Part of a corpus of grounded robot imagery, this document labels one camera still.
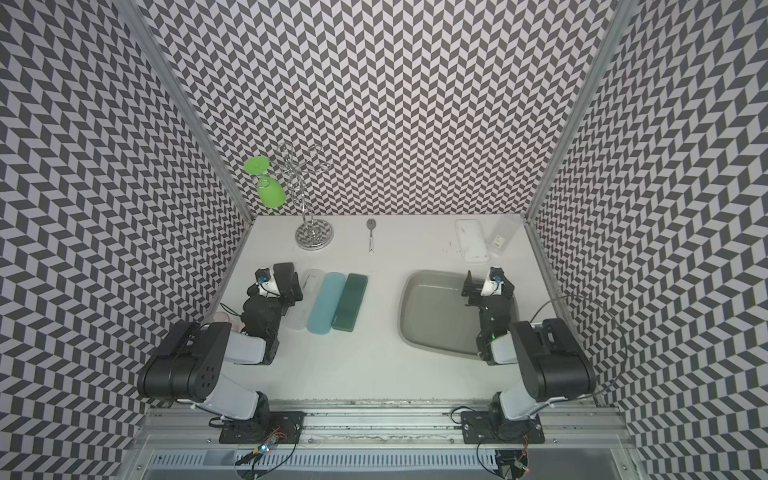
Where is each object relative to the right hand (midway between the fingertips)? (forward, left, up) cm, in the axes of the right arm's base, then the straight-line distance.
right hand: (485, 277), depth 90 cm
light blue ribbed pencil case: (-8, +51, -9) cm, 52 cm away
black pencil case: (+3, +63, -7) cm, 64 cm away
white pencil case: (+21, 0, -8) cm, 22 cm away
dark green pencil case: (-6, +43, -7) cm, 44 cm away
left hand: (+1, +62, 0) cm, 62 cm away
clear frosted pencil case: (-9, +57, -6) cm, 58 cm away
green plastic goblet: (+29, +71, +11) cm, 77 cm away
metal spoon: (+30, +37, -8) cm, 49 cm away
